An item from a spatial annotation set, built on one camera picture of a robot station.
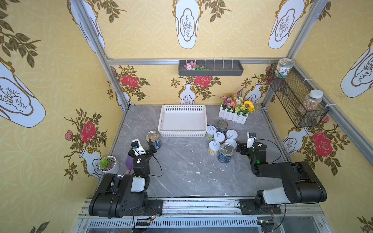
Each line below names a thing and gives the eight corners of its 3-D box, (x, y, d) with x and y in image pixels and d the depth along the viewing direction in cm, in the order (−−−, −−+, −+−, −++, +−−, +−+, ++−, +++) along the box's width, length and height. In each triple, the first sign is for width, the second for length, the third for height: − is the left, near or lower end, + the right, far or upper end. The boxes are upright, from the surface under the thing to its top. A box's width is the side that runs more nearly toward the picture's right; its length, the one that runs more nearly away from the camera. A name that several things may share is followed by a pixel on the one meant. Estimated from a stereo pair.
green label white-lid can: (203, 137, 103) (204, 132, 98) (207, 128, 107) (208, 123, 103) (212, 140, 101) (213, 135, 96) (216, 131, 106) (217, 126, 101)
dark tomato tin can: (216, 136, 103) (218, 128, 96) (215, 127, 107) (217, 120, 100) (226, 136, 103) (228, 128, 96) (224, 127, 107) (227, 120, 100)
